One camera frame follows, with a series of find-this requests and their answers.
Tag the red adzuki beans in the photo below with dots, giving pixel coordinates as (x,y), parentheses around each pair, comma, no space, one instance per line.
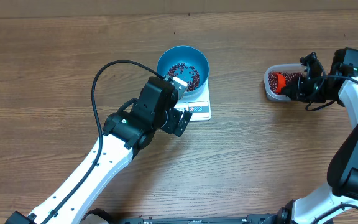
(290,77)

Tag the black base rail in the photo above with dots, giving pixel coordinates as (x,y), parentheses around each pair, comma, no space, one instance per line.
(197,220)

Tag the white digital kitchen scale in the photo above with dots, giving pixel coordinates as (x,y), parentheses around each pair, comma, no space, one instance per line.
(197,102)

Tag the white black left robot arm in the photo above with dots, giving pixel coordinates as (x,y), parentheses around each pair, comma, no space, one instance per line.
(123,135)

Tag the teal plastic bowl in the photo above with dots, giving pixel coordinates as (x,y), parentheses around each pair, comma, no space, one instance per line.
(188,64)

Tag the red measuring scoop blue handle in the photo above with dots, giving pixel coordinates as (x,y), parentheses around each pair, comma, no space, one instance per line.
(281,82)

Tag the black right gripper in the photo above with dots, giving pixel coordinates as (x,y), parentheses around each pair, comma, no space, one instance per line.
(301,96)

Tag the clear plastic food container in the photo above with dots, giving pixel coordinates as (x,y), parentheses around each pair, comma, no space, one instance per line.
(290,68)

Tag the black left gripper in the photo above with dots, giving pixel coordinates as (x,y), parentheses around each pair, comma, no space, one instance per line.
(171,127)

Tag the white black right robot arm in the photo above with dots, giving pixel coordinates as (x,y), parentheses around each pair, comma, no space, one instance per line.
(340,192)

